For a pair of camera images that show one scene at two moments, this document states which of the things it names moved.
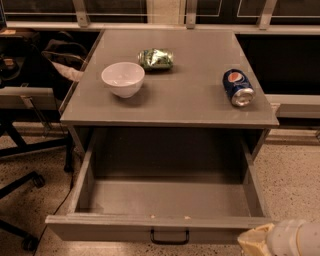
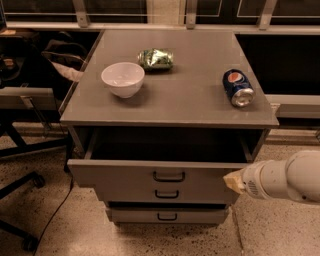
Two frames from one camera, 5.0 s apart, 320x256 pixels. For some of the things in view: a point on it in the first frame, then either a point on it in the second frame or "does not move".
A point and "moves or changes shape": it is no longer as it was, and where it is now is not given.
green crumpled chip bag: [153, 59] does not move
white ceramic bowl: [124, 79] does not move
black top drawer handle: [170, 242] -> [169, 179]
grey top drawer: [164, 185] moves or changes shape
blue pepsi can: [238, 87] does not move
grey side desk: [27, 98] does not move
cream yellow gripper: [281, 239] -> [252, 181]
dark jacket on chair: [67, 55] does not move
